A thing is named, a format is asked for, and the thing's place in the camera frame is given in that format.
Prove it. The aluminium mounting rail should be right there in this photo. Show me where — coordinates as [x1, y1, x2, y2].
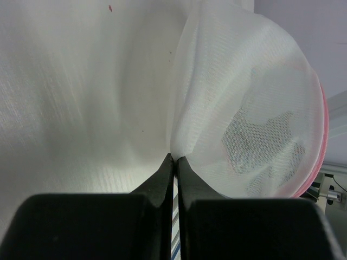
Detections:
[303, 163, 346, 208]

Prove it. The white slotted cable duct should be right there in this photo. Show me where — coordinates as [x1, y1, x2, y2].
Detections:
[170, 177, 181, 259]

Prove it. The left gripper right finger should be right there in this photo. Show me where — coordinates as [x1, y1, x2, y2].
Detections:
[177, 158, 344, 259]

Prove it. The white mesh pink-zipper laundry bag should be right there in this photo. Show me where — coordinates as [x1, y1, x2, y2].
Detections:
[168, 1, 329, 198]

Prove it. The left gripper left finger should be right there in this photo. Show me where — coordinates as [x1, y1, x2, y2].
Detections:
[1, 154, 174, 259]

